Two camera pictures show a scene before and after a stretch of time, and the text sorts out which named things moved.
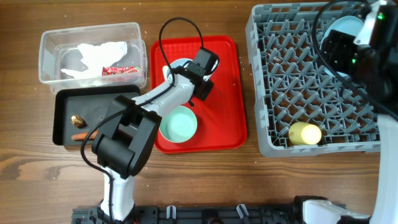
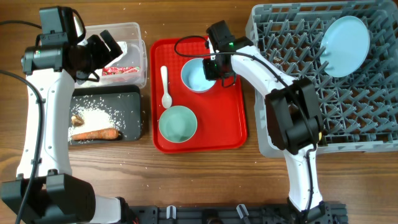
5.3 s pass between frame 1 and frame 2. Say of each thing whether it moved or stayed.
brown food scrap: stayed
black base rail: stayed
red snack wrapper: stayed
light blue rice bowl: moved
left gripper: moved
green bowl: stayed
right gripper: moved
